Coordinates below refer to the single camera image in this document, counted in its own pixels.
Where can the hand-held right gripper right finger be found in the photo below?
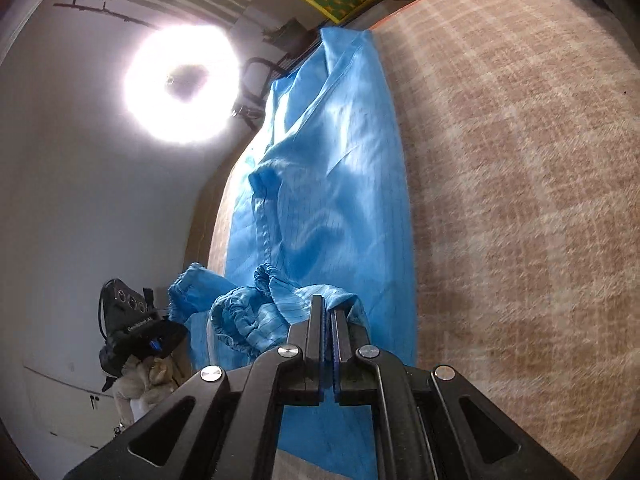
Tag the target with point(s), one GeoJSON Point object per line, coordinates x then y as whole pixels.
{"type": "Point", "coordinates": [342, 355]}

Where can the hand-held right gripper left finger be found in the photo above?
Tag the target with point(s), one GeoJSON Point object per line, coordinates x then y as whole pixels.
{"type": "Point", "coordinates": [315, 340]}

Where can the blue striped coverall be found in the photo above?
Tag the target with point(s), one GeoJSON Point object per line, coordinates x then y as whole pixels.
{"type": "Point", "coordinates": [325, 185]}

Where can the person's left hand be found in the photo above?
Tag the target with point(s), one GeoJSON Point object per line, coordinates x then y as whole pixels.
{"type": "Point", "coordinates": [145, 380]}

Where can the white door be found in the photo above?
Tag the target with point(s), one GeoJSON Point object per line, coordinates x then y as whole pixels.
{"type": "Point", "coordinates": [60, 410]}

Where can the beige plaid blanket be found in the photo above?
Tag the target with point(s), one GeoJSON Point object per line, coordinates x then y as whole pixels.
{"type": "Point", "coordinates": [525, 210]}

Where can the black light stand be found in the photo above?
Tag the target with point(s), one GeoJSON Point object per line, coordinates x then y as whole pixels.
{"type": "Point", "coordinates": [245, 110]}

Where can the potted plant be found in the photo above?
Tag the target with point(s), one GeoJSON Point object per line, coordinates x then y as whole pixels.
{"type": "Point", "coordinates": [287, 32]}

